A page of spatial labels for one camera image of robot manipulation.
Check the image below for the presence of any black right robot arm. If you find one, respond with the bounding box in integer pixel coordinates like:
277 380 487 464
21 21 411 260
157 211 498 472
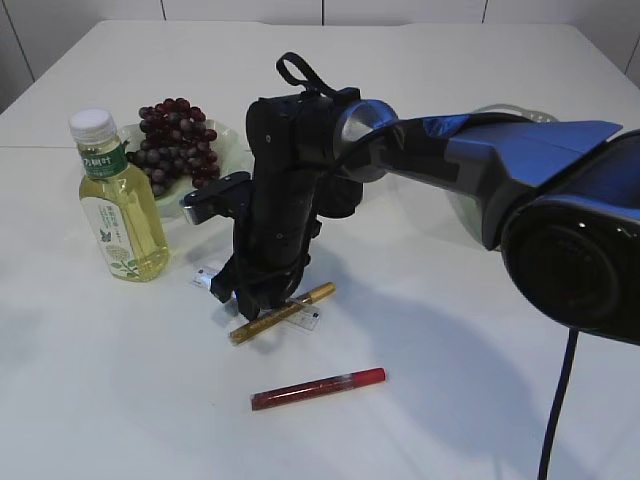
182 87 639 344

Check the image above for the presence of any gold glitter marker pen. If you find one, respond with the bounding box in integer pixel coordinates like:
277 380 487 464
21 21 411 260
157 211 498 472
229 282 337 346

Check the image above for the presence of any red glitter marker pen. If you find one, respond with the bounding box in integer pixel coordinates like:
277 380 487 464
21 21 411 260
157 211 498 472
250 368 387 411

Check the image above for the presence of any purple artificial grape bunch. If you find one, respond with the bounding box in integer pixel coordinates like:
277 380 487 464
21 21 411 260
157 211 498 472
126 97 220 198

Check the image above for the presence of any green plastic woven basket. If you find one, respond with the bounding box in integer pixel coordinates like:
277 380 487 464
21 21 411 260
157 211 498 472
446 103 558 244

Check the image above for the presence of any black mesh pen holder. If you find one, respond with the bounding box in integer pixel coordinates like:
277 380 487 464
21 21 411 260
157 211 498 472
318 176 363 219

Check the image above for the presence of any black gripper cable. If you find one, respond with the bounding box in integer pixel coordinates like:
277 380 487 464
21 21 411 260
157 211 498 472
275 51 581 480

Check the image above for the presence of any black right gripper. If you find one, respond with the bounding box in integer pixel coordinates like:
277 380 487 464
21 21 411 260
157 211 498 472
182 88 361 321

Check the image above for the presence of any clear plastic ruler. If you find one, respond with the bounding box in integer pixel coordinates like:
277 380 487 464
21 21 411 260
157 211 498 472
191 267 324 336

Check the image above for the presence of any yellow tea drink bottle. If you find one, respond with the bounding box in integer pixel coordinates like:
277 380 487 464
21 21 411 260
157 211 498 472
69 108 170 282

